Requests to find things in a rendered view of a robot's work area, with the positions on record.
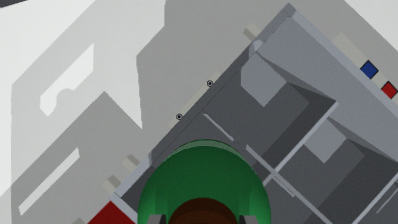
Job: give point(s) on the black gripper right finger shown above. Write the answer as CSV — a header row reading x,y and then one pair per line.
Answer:
x,y
248,219

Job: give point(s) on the grey paper strip with colored squares and marks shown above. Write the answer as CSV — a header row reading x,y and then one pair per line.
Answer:
x,y
364,64

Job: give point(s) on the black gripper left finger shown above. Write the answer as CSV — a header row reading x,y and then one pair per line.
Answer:
x,y
156,219

